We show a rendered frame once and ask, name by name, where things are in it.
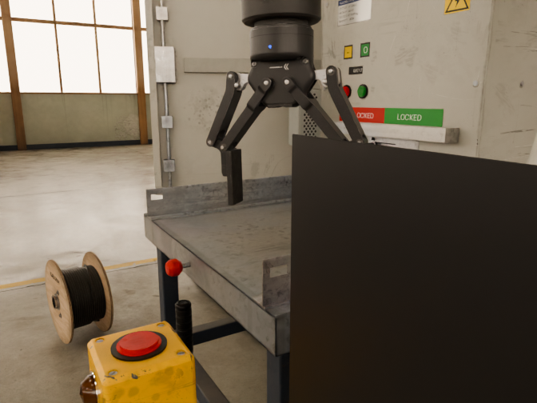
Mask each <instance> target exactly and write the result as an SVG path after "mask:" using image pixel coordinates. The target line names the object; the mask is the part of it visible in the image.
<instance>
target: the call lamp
mask: <svg viewBox="0 0 537 403"><path fill-rule="evenodd" d="M79 394H80V397H81V399H82V402H83V403H100V396H99V390H98V385H97V378H96V375H95V372H94V370H93V369H92V370H90V374H88V375H87V376H86V377H85V378H84V379H83V380H82V382H81V383H80V393H79Z"/></svg>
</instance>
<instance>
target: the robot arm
mask: <svg viewBox="0 0 537 403"><path fill-rule="evenodd" d="M320 20H321V0H241V21H242V22H243V23H244V24H245V25H246V26H249V27H253V28H252V29H251V31H249V44H250V61H251V70H250V72H249V74H242V73H240V72H234V71H229V72H228V73H227V76H226V89H225V93H224V96H223V98H222V100H221V104H220V106H219V109H218V111H217V114H216V117H215V119H214V121H213V124H212V127H211V130H210V131H209V135H208V137H207V140H206V144H207V146H210V147H211V146H212V147H214V148H216V149H218V150H220V152H221V172H222V174H223V176H224V177H227V185H228V204H229V205H236V204H237V203H239V202H242V201H243V186H242V163H241V149H237V148H235V147H236V146H237V144H238V143H239V142H240V140H241V139H242V138H243V137H244V135H245V134H246V132H247V131H248V130H249V128H250V126H251V125H252V124H253V123H254V122H255V120H256V119H257V117H258V116H259V114H260V113H261V112H262V111H263V110H264V109H265V108H266V107H268V108H280V107H282V106H283V107H286V108H287V107H298V106H301V108H302V109H303V110H305V111H306V112H307V113H308V115H309V116H310V117H311V118H312V120H313V121H314V122H315V123H316V124H317V125H318V126H319V128H320V129H321V130H322V131H323V133H324V134H325V135H326V137H327V138H331V139H337V140H343V141H348V139H347V138H346V137H345V136H344V134H343V133H342V132H341V131H340V129H339V128H338V127H337V125H336V124H335V123H334V122H333V120H332V119H331V118H330V117H329V116H328V115H327V113H326V112H325V111H324V110H323V108H322V107H321V106H320V104H319V102H318V101H317V100H316V99H315V97H314V96H313V95H312V93H311V92H310V91H311V89H312V88H313V87H314V85H315V84H316V82H317V79H319V80H320V81H321V83H322V85H323V86H324V87H328V92H329V93H330V95H331V97H332V100H333V102H334V104H335V106H336V108H337V110H338V112H339V114H340V117H341V119H342V121H343V123H344V125H345V127H346V129H347V131H348V134H349V136H350V138H351V139H352V140H351V141H350V142H362V143H368V139H367V137H366V135H365V133H364V131H363V129H362V127H361V125H360V122H359V120H358V118H357V116H356V114H355V112H354V109H353V108H352V105H351V103H350V101H349V100H348V97H347V95H346V93H345V91H344V88H343V86H342V79H341V71H340V68H338V67H336V66H328V67H327V69H322V70H316V69H315V66H314V30H313V29H312V27H311V26H312V25H315V24H317V23H318V22H319V21H320ZM247 84H249V85H250V86H251V87H252V89H253V91H254V92H255V93H254V94H253V95H252V97H251V98H250V99H249V101H248V103H247V106H246V107H245V109H244V110H243V112H242V113H241V115H240V117H239V118H238V119H237V120H236V122H235V123H234V124H233V126H232V128H231V129H230V130H229V132H228V133H227V130H228V128H229V125H230V122H231V121H232V118H233V115H234V113H235V110H236V108H237V105H238V102H239V101H240V98H241V94H242V90H245V88H246V86H247ZM226 133H227V134H226ZM225 135H226V136H225ZM526 164H531V165H537V132H536V135H535V140H534V142H533V145H532V147H531V152H530V154H529V157H528V159H527V163H526Z"/></svg>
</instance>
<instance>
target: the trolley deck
mask: <svg viewBox="0 0 537 403"><path fill-rule="evenodd" d="M291 217H292V203H291V202H286V203H280V204H274V205H263V206H257V207H251V208H244V209H234V210H227V211H221V212H215V213H204V214H198V215H192V216H185V217H175V218H168V219H162V220H156V221H151V220H150V219H148V218H147V213H144V221H145V237H147V238H148V239H149V240H150V241H151V242H152V243H153V244H154V245H155V246H156V247H157V248H158V249H159V250H160V251H161V252H162V253H163V254H164V255H165V256H166V257H168V258H169V259H174V258H176V259H177V260H179V261H181V263H186V262H190V265H191V266H190V267H188V268H184V269H183V270H182V271H183V272H184V273H185V274H186V275H187V276H188V277H190V278H191V279H192V280H193V281H194V282H195V283H196V284H197V285H198V286H200V287H201V288H202V289H203V290H204V291H205V292H206V293H207V294H208V295H209V296H210V297H211V298H212V299H213V300H214V301H215V302H216V303H217V304H218V305H219V306H221V307H222V308H223V309H224V310H225V311H226V312H227V313H228V314H229V315H230V316H232V317H233V318H234V319H235V320H236V321H237V322H238V323H239V324H240V325H241V326H243V327H244V328H245V329H246V330H247V331H248V332H249V333H250V334H251V335H252V336H254V337H255V338H256V339H257V340H258V341H259V342H260V343H261V344H262V345H263V346H264V347H265V348H266V349H267V350H268V351H269V352H270V353H271V354H272V355H273V356H275V357H278V356H280V355H283V354H286V353H290V303H289V304H286V305H281V306H277V307H274V308H271V309H263V308H262V307H261V306H259V305H258V304H257V303H256V302H255V301H253V300H252V299H251V296H255V295H258V294H262V259H266V258H271V257H278V256H282V255H286V254H290V253H291ZM284 273H287V265H280V266H277V267H272V268H270V277H272V276H276V275H280V274H284Z"/></svg>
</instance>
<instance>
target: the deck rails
mask: <svg viewBox="0 0 537 403"><path fill-rule="evenodd" d="M242 186H243V201H241V202H239V203H237V204H236V205H229V204H228V185H227V182H213V183H205V184H196V185H188V186H172V187H164V188H156V189H147V190H145V192H146V205H147V218H148V219H150V220H151V221H156V220H162V219H168V218H175V217H185V216H192V215H198V214H204V213H215V212H221V211H227V210H234V209H244V208H251V207H257V206H263V205H274V204H280V203H286V202H292V175H285V176H277V177H268V178H253V179H245V180H242ZM151 194H162V199H155V200H151ZM280 265H287V273H284V274H280V275H276V276H272V277H270V268H272V267H277V266H280ZM290 286H291V254H286V255H282V256H278V257H271V258H266V259H262V294H258V295H255V296H251V299H252V300H253V301H255V302H256V303H257V304H258V305H259V306H261V307H262V308H263V309H271V308H274V307H277V306H281V305H286V304H289V303H290Z"/></svg>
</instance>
